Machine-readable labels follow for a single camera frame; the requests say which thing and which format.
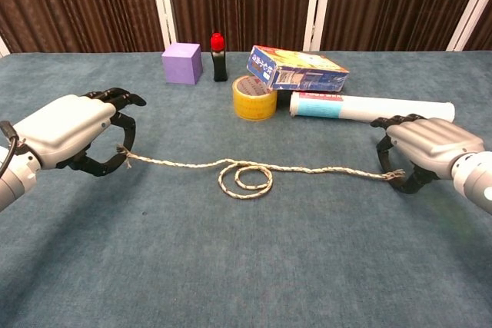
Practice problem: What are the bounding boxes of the blue and yellow carton box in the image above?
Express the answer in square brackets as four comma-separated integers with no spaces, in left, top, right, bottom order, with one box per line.
[247,45,351,91]

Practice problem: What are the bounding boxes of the brown folding screen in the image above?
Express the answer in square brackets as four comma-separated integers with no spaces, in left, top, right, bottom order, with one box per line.
[0,0,492,56]

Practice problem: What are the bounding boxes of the blue table cloth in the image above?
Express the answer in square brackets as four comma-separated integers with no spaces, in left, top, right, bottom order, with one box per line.
[0,49,492,328]

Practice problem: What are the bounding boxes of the purple cube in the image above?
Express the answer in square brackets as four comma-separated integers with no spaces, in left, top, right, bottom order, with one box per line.
[161,41,204,86]

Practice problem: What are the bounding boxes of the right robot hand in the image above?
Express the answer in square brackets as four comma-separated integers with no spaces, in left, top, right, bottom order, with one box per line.
[370,114,485,194]

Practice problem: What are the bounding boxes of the yellow tape roll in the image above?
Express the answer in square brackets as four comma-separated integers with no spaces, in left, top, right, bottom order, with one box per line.
[231,75,278,122]

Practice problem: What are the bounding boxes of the beige braided rope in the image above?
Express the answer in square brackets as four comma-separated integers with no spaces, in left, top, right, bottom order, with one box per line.
[116,144,406,201]

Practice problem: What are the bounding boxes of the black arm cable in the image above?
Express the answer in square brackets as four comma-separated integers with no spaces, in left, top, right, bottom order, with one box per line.
[0,121,20,179]

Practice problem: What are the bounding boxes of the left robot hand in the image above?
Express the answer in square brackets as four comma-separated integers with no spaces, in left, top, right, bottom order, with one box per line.
[13,87,148,177]

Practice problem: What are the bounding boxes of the white food wrap tube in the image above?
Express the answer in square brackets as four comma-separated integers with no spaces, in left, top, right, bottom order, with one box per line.
[289,91,457,123]

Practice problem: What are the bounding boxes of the black bottle with red cap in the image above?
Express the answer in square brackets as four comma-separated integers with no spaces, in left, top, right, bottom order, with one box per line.
[210,31,228,83]

